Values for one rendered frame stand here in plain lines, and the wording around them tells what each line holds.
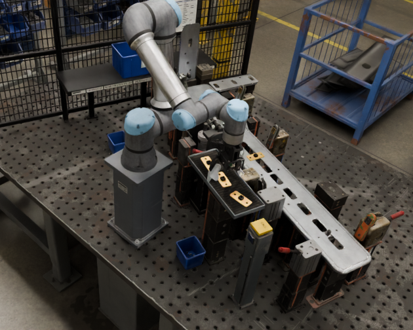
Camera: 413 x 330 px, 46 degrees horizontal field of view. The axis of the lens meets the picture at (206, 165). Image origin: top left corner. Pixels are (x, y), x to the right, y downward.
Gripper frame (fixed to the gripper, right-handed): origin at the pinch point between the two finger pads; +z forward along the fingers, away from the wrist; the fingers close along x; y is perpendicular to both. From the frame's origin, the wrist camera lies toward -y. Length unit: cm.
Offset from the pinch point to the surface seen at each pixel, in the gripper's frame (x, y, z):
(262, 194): 14.5, 8.5, 6.5
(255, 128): 48, -51, 23
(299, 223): 28.2, 19.1, 17.4
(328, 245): 32.9, 32.9, 17.4
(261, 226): 2.3, 27.0, 1.5
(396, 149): 232, -96, 117
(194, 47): 31, -98, -2
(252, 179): 17.4, -4.3, 10.3
